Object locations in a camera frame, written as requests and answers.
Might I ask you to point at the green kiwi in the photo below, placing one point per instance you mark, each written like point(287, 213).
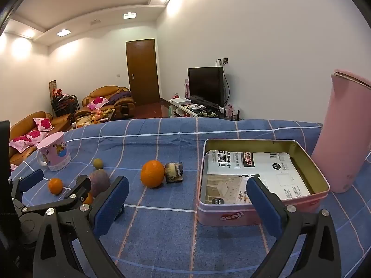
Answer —
point(98, 163)

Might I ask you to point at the brown wall scroll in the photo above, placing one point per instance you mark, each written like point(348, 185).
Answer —
point(52, 87)

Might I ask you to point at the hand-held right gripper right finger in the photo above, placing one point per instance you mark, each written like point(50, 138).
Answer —
point(263, 208)

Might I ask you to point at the blue checked sheet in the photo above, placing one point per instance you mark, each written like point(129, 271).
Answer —
point(174, 231)

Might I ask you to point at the orange leather sofa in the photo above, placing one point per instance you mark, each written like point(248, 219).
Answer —
point(23, 121)

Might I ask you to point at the dark rack with clothes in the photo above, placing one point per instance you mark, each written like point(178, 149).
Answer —
point(65, 104)

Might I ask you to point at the brown wooden door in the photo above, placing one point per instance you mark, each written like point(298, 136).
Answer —
point(142, 72)

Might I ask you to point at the orange leather armchair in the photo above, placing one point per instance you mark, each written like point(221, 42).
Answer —
point(121, 104)

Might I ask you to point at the pink tin box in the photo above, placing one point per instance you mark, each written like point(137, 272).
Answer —
point(220, 215)

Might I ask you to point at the large orange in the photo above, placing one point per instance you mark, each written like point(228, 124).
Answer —
point(152, 173)

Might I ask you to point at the pink flower bag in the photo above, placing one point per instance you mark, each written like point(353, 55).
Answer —
point(229, 110)

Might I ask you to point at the pink cartoon mug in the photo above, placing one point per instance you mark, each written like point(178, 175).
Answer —
point(55, 153)

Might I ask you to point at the printed white paper sheet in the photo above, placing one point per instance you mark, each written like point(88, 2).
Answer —
point(232, 163)

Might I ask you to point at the black router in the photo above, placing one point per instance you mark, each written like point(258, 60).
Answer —
point(237, 116)

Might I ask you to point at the wall power socket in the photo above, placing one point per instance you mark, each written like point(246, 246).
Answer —
point(223, 61)

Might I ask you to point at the purple passion fruit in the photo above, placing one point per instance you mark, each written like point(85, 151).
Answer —
point(101, 181)

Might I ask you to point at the white television stand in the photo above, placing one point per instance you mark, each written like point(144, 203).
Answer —
point(185, 110)

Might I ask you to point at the square ceiling light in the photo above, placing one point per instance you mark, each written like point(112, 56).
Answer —
point(129, 15)
point(63, 32)

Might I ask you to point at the pink bottle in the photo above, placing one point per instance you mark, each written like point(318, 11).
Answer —
point(187, 88)

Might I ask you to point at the pink kettle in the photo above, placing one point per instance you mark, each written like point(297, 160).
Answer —
point(339, 121)

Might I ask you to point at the black television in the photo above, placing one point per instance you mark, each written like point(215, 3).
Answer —
point(205, 85)

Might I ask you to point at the purple blanket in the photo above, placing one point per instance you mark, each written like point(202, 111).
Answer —
point(120, 96)

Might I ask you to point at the small orange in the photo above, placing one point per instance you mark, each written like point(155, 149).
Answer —
point(89, 199)
point(55, 186)

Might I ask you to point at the pink floral cushion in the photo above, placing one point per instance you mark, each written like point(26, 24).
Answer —
point(36, 136)
point(98, 102)
point(20, 144)
point(43, 124)

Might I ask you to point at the white set-top box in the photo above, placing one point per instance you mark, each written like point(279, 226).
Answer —
point(181, 100)

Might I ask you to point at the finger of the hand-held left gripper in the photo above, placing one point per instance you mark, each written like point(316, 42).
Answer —
point(32, 178)
point(78, 188)

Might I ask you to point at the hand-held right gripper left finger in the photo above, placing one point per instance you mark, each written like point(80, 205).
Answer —
point(111, 205)

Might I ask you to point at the cluttered coffee table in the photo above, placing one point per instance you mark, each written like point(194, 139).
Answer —
point(92, 118)

